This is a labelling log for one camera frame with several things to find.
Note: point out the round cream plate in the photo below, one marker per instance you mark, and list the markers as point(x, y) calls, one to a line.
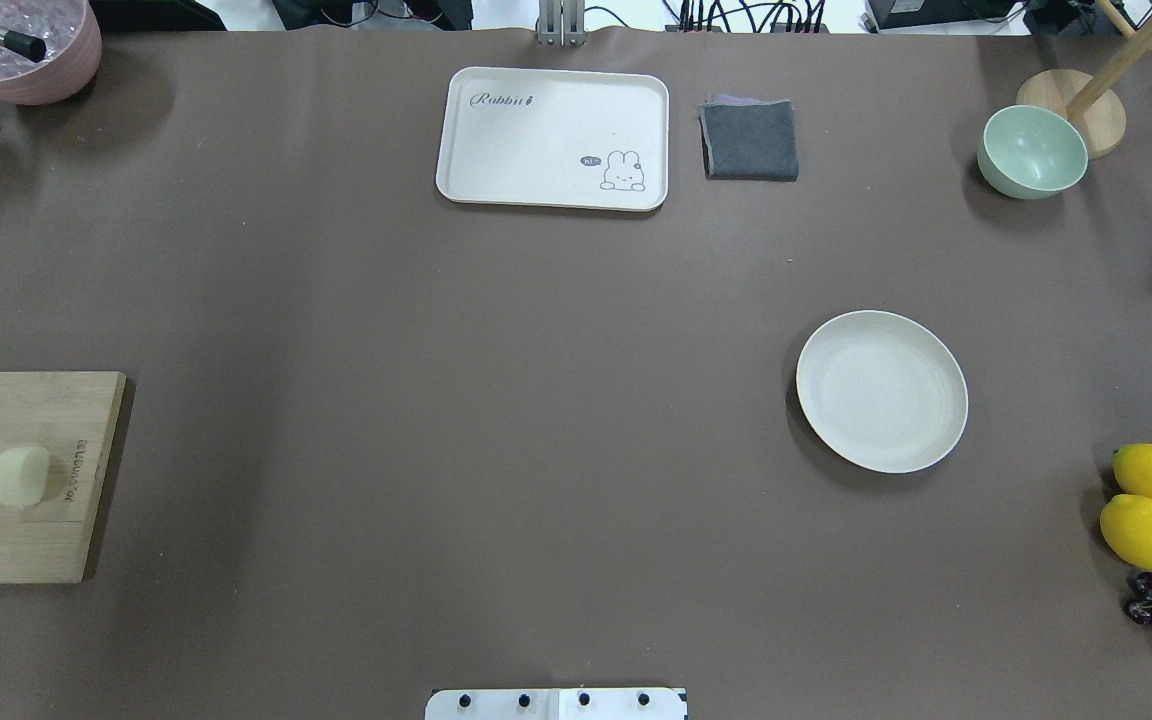
point(882, 391)

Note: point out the cream rabbit serving tray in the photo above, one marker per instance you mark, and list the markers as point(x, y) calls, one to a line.
point(555, 139)

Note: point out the folded grey cloth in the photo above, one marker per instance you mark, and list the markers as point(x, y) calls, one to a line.
point(749, 139)

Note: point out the mint green bowl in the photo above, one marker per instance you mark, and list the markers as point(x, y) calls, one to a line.
point(1030, 153)

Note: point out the wooden cup tree stand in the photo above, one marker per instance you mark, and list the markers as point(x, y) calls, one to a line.
point(1089, 103)

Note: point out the pink bowl of ice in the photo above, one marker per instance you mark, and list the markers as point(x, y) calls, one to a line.
point(73, 43)

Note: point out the yellow lemon near lime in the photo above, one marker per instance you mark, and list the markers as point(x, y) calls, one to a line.
point(1126, 526)

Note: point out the dark cherries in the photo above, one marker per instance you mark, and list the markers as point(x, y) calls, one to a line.
point(1139, 607)

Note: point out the bamboo cutting board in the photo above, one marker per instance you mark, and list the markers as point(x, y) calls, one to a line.
point(71, 418)

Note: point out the aluminium frame post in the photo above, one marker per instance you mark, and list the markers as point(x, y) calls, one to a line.
point(561, 23)

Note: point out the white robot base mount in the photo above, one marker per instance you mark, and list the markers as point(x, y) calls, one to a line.
point(559, 703)

